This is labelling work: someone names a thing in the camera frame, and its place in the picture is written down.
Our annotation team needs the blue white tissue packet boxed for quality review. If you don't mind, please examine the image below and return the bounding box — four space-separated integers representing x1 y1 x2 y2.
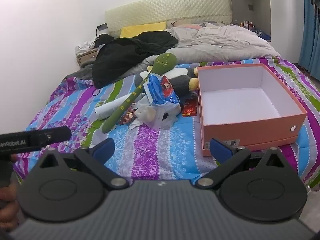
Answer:
144 74 181 107

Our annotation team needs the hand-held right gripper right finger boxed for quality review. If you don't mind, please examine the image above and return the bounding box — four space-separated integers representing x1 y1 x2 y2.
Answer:
196 137 287 189

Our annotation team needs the red foil packet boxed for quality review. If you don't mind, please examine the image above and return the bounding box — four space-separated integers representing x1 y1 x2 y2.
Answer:
181 99 198 117

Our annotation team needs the cream padded headboard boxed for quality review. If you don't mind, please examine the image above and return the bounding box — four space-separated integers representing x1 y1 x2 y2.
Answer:
104 0 231 37

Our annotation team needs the small red printed packet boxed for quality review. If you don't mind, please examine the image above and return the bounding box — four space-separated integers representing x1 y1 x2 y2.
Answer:
119 108 137 126

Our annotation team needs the black jacket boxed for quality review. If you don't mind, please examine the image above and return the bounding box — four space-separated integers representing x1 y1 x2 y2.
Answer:
92 31 179 89

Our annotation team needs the orange cardboard box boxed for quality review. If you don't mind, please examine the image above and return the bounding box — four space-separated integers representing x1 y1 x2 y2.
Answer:
197 64 308 157

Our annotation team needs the grey white penguin plush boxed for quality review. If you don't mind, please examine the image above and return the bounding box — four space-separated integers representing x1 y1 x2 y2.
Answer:
134 66 200 98

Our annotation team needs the white plastic bag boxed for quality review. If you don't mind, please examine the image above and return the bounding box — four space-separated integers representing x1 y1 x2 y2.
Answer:
129 102 181 130

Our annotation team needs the blue curtain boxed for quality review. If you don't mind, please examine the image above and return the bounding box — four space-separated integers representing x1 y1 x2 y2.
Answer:
299 0 320 78

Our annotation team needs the yellow pillow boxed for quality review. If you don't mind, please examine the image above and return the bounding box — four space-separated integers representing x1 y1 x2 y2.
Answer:
120 22 167 39

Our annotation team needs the colourful striped floral bed sheet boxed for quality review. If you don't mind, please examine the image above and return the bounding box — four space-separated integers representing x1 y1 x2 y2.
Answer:
14 56 320 193

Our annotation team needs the white crumpled cloth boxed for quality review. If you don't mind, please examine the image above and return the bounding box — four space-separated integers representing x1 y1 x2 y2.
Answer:
76 40 97 56

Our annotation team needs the person's left hand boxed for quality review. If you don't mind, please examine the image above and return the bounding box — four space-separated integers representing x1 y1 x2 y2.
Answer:
0 154 20 230

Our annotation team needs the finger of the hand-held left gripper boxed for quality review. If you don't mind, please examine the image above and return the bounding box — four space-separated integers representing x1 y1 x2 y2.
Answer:
27 126 72 152

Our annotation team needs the brown cardboard box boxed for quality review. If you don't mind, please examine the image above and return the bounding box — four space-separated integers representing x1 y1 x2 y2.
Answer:
76 47 101 68

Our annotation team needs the dark grey blanket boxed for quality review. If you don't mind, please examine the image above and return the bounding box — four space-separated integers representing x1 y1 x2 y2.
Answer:
62 60 97 82

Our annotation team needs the row of small bottles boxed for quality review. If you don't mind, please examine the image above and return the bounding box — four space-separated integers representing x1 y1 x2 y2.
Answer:
234 19 256 31

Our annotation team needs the white spray bottle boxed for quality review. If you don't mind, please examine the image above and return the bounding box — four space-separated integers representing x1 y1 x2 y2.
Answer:
95 99 133 120

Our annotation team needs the long green plush toy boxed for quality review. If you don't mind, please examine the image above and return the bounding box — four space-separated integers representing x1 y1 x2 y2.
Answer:
102 52 178 133

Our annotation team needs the grey duvet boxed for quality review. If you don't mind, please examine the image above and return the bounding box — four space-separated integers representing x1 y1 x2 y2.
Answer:
120 22 281 77

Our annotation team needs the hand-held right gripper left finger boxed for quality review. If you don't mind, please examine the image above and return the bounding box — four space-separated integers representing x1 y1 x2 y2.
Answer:
37 137 130 189

